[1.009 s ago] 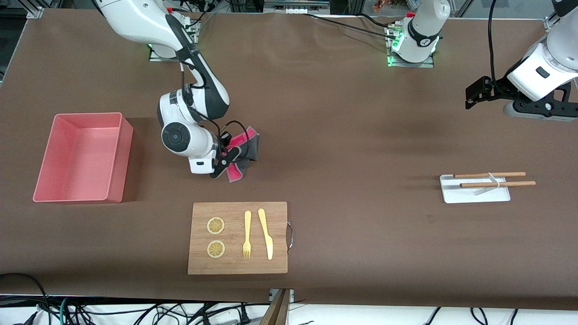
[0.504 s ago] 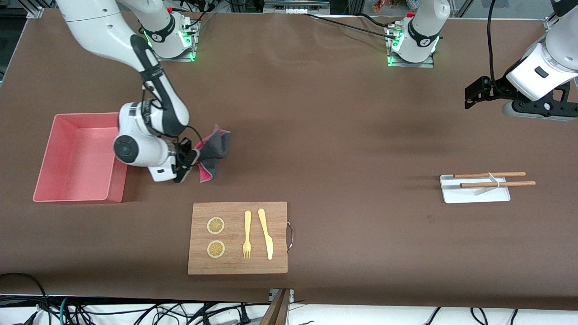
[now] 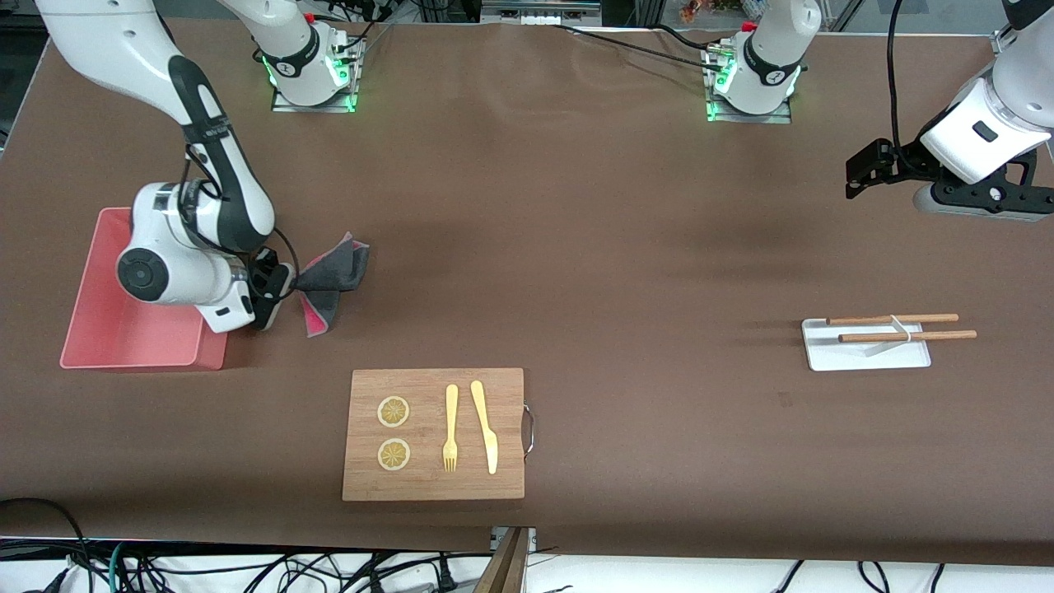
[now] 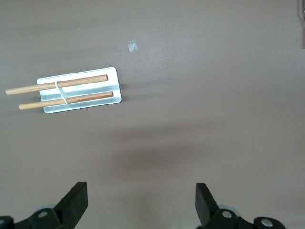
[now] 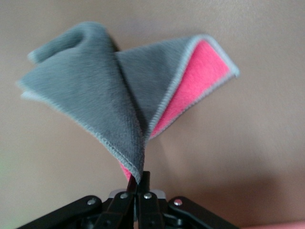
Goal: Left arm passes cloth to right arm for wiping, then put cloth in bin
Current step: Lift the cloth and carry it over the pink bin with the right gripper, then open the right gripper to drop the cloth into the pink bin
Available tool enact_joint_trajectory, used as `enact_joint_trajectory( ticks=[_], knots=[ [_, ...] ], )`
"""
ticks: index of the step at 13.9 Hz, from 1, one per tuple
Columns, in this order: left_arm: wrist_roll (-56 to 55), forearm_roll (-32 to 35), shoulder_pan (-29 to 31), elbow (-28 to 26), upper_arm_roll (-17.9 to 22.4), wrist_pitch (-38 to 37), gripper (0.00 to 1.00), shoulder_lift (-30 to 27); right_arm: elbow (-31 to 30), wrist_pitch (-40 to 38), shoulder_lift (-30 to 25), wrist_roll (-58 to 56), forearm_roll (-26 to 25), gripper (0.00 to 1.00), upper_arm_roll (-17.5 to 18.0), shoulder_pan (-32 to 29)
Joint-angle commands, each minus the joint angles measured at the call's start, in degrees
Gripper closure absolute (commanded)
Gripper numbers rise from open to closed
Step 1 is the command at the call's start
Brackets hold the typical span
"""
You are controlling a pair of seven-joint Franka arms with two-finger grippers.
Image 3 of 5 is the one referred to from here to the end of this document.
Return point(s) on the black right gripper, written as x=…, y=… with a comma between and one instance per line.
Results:
x=265, y=282

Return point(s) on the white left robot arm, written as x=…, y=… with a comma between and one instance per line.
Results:
x=988, y=123

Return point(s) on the metal table corner bracket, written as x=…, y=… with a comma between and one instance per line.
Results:
x=998, y=41

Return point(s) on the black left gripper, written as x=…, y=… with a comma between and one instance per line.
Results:
x=895, y=162

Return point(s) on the pink plastic bin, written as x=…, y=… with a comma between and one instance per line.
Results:
x=123, y=338

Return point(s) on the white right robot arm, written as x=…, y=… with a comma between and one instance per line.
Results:
x=173, y=276

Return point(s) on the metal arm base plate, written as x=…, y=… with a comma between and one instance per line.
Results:
x=749, y=117
x=317, y=105

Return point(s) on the yellow plastic knife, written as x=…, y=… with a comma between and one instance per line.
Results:
x=482, y=412

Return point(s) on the grey power strip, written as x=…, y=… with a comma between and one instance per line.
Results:
x=535, y=12

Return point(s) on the white rectangular tray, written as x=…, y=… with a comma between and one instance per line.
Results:
x=856, y=358

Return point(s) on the brown wooden post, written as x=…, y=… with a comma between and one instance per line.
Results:
x=504, y=568

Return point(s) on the lemon slice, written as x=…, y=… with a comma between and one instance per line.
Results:
x=394, y=412
x=394, y=455

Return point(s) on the yellow plastic fork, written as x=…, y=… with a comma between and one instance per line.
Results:
x=451, y=403

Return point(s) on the metal clamp bracket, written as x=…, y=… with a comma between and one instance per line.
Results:
x=531, y=537

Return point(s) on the brown table cover sheet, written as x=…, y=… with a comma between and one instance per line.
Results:
x=576, y=247

